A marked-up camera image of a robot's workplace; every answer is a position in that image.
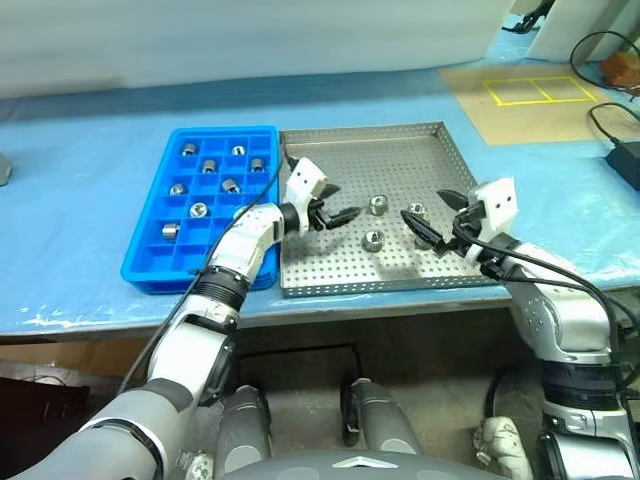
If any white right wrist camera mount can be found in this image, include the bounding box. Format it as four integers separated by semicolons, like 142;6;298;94
462;175;519;266

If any black clamp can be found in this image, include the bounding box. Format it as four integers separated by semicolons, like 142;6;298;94
502;0;556;34

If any perforated steel tray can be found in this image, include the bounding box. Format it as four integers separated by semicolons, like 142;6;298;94
277;119;502;299

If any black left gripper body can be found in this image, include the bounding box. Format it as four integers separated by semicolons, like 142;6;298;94
305;197;332;232

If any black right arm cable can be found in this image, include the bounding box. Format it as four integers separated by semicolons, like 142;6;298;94
449;219;639;401

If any white wrapped bundle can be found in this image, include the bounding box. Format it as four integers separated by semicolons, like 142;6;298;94
472;417;534;480

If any black power adapter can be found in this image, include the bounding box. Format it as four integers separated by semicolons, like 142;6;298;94
604;141;640;192

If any large white foam board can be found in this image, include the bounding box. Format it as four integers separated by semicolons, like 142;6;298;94
0;0;516;101

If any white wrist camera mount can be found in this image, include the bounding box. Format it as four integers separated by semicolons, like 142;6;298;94
462;175;519;266
283;156;329;212

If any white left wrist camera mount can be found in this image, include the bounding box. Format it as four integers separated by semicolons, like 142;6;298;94
283;156;329;212

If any blue plastic table cover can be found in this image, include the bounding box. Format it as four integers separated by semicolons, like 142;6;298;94
0;12;640;337

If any black adapter cable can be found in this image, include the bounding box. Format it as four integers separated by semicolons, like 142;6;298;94
588;102;640;149

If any brown cardboard sheet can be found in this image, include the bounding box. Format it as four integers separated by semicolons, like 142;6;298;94
438;63;640;147

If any grey robot torso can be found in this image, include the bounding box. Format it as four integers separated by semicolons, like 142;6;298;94
219;449;501;480

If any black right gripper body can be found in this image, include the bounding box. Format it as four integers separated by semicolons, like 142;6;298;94
442;202;489;256

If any blue plastic compartment tray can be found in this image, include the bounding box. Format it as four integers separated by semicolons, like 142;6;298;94
120;125;281;297

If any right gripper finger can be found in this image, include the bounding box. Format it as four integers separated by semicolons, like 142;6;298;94
400;209;447;256
436;188;471;217

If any thin black looped cable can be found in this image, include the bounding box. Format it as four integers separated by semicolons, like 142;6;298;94
569;30;640;91

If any small white foam board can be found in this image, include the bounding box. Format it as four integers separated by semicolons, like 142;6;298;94
527;0;640;64

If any brown crumpled object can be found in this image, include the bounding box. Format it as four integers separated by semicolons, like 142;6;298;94
599;49;640;91

